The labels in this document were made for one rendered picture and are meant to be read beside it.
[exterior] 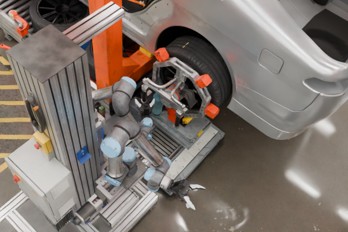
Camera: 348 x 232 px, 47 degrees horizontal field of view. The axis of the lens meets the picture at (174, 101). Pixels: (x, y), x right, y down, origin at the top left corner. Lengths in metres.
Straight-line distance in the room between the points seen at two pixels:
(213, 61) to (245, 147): 1.27
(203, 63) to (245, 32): 0.46
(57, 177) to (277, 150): 2.38
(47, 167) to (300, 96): 1.65
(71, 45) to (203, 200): 2.23
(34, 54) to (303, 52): 1.57
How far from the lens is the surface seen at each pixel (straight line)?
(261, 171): 3.94
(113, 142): 2.20
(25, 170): 2.45
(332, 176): 4.19
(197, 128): 3.74
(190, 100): 2.94
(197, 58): 2.98
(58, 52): 1.84
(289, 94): 2.79
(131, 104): 3.61
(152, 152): 2.41
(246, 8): 2.64
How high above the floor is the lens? 3.39
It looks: 55 degrees down
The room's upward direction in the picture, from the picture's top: 10 degrees clockwise
